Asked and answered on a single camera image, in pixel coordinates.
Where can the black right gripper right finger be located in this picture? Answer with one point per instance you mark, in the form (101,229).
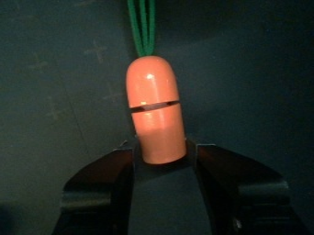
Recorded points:
(244,192)

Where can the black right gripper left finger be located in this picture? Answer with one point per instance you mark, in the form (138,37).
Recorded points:
(97,189)

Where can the orange toy carrot green stem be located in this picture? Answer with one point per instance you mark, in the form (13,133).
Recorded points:
(154,116)

